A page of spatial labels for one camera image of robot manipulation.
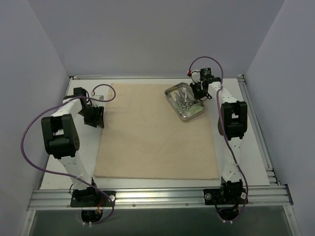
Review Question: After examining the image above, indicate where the metal instrument tray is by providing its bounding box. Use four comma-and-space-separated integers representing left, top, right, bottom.
164, 82, 205, 122

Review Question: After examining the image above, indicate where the beige surgical wrap cloth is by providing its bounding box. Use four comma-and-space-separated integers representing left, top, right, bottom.
94, 83, 219, 180

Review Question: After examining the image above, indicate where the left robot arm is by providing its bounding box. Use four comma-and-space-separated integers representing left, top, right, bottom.
41, 87, 104, 206

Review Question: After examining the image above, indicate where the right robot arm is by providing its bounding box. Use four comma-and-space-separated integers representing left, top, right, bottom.
188, 68, 248, 203

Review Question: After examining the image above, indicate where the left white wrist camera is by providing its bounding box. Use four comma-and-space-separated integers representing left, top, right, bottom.
90, 91, 104, 101

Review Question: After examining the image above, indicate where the aluminium right side rail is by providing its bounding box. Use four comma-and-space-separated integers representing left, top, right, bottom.
237, 74, 280, 185

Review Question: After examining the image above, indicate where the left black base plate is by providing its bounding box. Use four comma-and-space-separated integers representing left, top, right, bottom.
70, 189, 116, 207

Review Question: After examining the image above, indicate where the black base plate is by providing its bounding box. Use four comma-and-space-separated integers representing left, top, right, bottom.
203, 188, 249, 205
70, 189, 116, 207

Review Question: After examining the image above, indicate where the aluminium front rail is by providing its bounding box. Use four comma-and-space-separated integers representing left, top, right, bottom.
27, 185, 293, 210

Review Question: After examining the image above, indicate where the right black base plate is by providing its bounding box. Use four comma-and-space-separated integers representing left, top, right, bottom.
203, 188, 249, 205

